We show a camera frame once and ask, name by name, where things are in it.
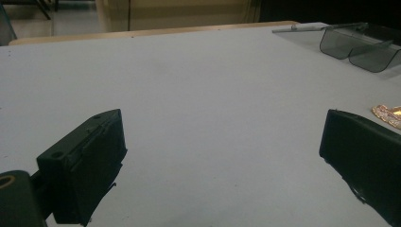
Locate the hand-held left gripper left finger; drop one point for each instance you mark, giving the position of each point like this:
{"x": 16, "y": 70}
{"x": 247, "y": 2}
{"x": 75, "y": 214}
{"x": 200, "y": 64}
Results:
{"x": 85, "y": 164}

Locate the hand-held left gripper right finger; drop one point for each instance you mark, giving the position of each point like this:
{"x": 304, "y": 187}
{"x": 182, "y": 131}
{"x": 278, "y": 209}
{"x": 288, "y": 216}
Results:
{"x": 365, "y": 151}

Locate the dark transparent plastic tray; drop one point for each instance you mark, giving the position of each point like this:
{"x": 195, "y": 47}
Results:
{"x": 362, "y": 47}

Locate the black metal stand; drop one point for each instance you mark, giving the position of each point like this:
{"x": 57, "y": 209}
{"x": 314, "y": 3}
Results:
{"x": 38, "y": 8}

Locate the beige cabinet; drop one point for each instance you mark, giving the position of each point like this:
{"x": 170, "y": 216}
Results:
{"x": 176, "y": 14}

